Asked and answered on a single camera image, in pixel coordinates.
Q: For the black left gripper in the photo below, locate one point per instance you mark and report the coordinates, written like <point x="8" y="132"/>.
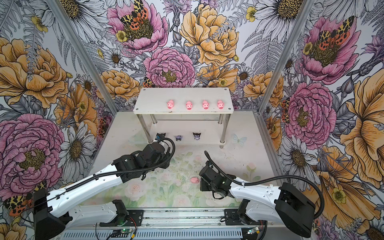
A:
<point x="165" y="157"/>

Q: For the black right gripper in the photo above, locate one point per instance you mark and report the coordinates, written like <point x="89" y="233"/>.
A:
<point x="203" y="187"/>

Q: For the purple black-eared figure toy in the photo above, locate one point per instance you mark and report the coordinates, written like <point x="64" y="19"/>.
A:
<point x="160" y="136"/>

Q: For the small purple figure toy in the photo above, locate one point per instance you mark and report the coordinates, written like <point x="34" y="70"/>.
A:
<point x="178" y="138"/>

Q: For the black purple figure toy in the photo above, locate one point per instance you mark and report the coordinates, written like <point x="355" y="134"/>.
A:
<point x="197" y="136"/>

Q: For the pink pig toy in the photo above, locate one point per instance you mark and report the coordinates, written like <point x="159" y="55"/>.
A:
<point x="189" y="105"/>
<point x="220" y="104"/>
<point x="170" y="104"/>
<point x="194" y="180"/>
<point x="205" y="105"/>

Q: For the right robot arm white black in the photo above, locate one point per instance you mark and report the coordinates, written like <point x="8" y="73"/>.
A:
<point x="284" y="204"/>

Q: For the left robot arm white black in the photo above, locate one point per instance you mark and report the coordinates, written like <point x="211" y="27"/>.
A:
<point x="59" y="210"/>

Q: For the white two-tier shelf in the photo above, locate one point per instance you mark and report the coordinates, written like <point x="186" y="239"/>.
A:
<point x="155" y="117"/>

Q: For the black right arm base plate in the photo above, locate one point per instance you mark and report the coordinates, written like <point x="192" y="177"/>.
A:
<point x="233" y="218"/>

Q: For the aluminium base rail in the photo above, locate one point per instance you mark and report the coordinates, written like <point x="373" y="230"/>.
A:
<point x="186" y="217"/>

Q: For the grey slotted cable duct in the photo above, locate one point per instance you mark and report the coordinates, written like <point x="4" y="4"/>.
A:
<point x="153" y="234"/>

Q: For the aluminium corner post left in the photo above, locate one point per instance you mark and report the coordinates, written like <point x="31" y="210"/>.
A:
<point x="69" y="30"/>

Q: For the aluminium corner post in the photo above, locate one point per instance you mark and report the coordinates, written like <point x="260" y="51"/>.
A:
<point x="291" y="40"/>
<point x="69" y="30"/>

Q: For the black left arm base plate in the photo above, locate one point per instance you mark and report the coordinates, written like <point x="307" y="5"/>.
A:
<point x="131" y="218"/>

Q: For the aluminium corner post right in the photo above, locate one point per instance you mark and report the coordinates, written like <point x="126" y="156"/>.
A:
<point x="291" y="40"/>

